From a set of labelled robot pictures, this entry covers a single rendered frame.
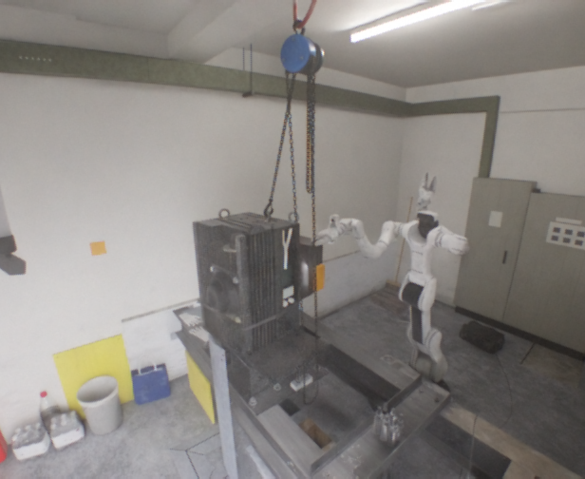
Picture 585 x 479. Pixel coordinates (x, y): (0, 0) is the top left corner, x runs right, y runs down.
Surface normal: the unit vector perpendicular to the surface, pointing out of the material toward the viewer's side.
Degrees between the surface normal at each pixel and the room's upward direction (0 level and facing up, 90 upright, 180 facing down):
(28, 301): 90
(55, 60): 90
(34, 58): 90
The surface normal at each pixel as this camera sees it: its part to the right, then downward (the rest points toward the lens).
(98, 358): 0.61, 0.17
